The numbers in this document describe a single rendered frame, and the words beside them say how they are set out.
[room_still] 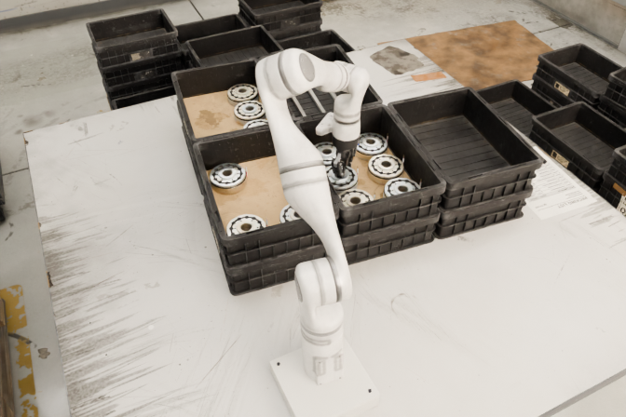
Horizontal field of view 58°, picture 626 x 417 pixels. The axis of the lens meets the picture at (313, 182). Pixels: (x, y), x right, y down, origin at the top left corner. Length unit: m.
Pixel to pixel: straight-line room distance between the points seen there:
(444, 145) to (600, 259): 0.54
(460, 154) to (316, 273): 0.82
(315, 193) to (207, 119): 0.87
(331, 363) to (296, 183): 0.42
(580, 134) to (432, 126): 1.07
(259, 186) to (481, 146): 0.70
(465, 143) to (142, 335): 1.09
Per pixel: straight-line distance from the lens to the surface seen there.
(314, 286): 1.09
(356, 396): 1.33
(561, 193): 1.95
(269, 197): 1.59
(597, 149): 2.75
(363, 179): 1.65
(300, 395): 1.33
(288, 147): 1.11
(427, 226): 1.60
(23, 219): 3.01
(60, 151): 2.13
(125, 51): 2.97
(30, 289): 2.69
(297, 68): 1.11
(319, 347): 1.23
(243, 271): 1.45
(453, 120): 1.92
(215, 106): 1.96
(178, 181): 1.88
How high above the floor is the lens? 1.92
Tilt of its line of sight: 42 degrees down
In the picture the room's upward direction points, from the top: straight up
